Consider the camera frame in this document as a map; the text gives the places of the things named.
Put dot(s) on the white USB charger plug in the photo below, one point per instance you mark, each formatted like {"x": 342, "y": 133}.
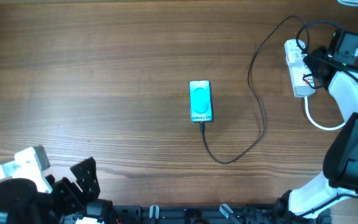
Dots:
{"x": 294, "y": 58}

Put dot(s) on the white power strip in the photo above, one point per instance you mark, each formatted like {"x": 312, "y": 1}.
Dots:
{"x": 301, "y": 78}

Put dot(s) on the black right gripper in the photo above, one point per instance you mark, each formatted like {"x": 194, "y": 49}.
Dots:
{"x": 317, "y": 59}

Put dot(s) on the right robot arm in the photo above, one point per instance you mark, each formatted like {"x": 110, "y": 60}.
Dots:
{"x": 334, "y": 68}

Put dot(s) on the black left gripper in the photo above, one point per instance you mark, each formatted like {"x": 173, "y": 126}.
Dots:
{"x": 76, "y": 200}

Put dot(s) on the blue Galaxy smartphone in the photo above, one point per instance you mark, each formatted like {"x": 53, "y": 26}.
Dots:
{"x": 201, "y": 107}

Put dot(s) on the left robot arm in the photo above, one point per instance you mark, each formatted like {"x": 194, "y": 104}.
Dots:
{"x": 20, "y": 201}

